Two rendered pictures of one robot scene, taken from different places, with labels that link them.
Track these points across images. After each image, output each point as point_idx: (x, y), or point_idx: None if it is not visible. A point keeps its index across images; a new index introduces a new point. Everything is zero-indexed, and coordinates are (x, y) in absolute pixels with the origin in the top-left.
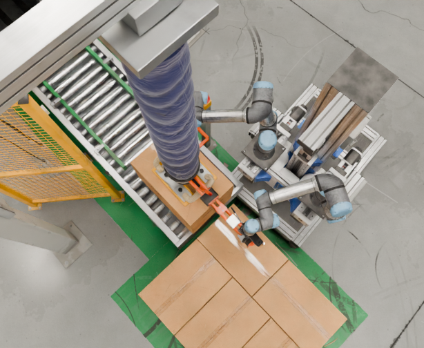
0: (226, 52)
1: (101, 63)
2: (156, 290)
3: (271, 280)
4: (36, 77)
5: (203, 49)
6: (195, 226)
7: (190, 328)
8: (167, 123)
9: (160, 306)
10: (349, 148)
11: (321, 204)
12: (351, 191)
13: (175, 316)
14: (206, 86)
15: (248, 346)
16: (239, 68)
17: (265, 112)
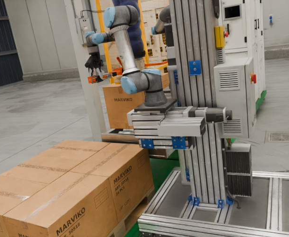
0: None
1: None
2: (68, 142)
3: (84, 175)
4: None
5: (284, 146)
6: (108, 103)
7: (41, 158)
8: None
9: (57, 146)
10: None
11: (145, 97)
12: (178, 121)
13: (50, 152)
14: (255, 156)
15: (22, 181)
16: None
17: (167, 7)
